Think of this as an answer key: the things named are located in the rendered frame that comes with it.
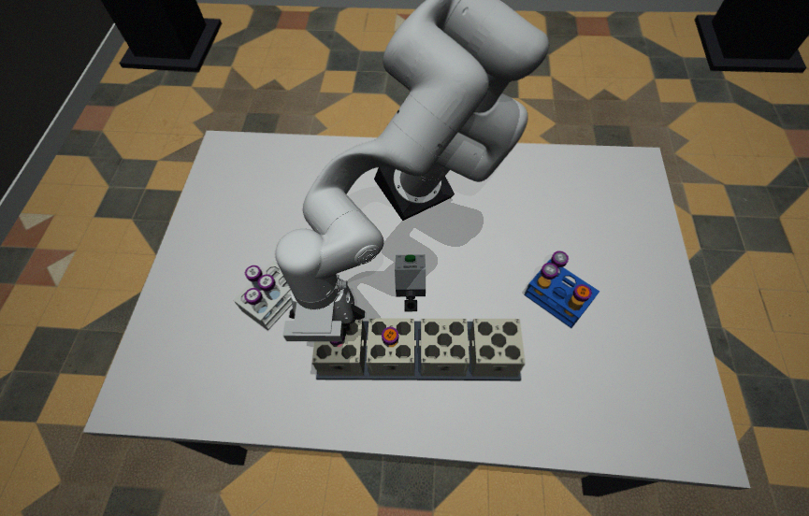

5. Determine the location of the beige bucket adapter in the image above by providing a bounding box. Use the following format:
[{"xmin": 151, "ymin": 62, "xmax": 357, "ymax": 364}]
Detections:
[
  {"xmin": 419, "ymin": 319, "xmax": 470, "ymax": 377},
  {"xmin": 470, "ymin": 319, "xmax": 526, "ymax": 377},
  {"xmin": 311, "ymin": 319, "xmax": 367, "ymax": 376},
  {"xmin": 367, "ymin": 319, "xmax": 416, "ymax": 376}
]

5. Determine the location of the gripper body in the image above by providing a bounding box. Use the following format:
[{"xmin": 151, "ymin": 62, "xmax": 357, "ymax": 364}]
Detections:
[{"xmin": 291, "ymin": 287, "xmax": 354, "ymax": 323}]

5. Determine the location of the blue tube rack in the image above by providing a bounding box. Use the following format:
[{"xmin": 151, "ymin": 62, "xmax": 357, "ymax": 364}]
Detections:
[{"xmin": 525, "ymin": 267, "xmax": 599, "ymax": 328}]

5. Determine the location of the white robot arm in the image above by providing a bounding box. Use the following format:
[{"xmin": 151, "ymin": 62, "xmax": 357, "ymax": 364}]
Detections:
[{"xmin": 275, "ymin": 0, "xmax": 549, "ymax": 342}]

